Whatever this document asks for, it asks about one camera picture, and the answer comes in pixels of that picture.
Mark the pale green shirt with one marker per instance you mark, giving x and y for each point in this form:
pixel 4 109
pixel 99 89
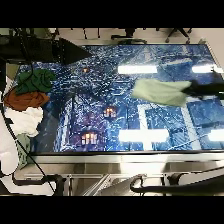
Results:
pixel 160 91

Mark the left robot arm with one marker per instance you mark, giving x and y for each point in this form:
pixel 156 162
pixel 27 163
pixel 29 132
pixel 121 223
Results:
pixel 8 150

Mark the black office chair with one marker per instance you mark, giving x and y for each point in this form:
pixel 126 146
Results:
pixel 128 35
pixel 178 33

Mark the dark green garment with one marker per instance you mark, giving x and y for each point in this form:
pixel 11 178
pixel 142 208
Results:
pixel 35 81

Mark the brown garment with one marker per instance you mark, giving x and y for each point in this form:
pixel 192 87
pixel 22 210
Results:
pixel 25 100

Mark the pale green garment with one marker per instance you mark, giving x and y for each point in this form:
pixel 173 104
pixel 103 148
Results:
pixel 24 150

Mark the silver frame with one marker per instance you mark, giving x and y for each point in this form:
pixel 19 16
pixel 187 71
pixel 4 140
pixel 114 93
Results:
pixel 100 158

